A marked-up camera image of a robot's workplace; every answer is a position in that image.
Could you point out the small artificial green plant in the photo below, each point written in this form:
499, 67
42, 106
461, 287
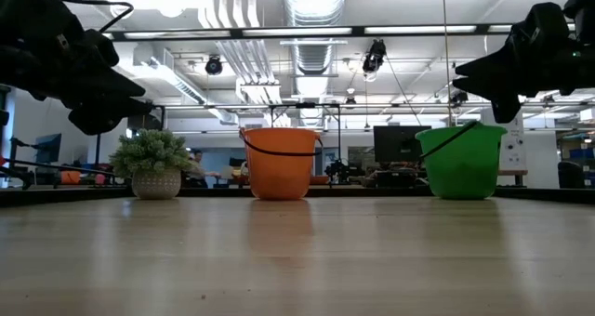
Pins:
151, 158

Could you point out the blue screen monitor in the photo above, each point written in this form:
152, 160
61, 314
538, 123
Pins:
48, 148

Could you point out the person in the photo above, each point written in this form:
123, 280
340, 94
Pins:
197, 167

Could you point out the small orange bin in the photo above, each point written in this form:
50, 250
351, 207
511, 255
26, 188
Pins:
70, 177

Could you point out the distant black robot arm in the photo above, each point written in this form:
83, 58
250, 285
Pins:
341, 171

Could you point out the distant black rig frame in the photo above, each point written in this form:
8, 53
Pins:
98, 153

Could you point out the black computer monitor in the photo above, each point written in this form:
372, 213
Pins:
400, 144

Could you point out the black aluminium rig frame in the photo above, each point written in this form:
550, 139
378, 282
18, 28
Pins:
372, 191

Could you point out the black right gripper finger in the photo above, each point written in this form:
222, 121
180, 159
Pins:
497, 90
488, 65

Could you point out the black office chair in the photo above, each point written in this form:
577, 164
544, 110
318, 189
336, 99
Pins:
571, 174

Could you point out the green plastic bucket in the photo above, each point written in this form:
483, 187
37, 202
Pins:
462, 167

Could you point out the black ceiling spotlight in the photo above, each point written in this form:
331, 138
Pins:
214, 66
374, 56

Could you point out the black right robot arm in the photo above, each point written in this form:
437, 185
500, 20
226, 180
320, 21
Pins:
583, 9

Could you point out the orange plastic bucket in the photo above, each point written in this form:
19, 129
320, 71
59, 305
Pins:
279, 167

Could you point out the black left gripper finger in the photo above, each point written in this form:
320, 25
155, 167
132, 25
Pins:
116, 86
111, 116

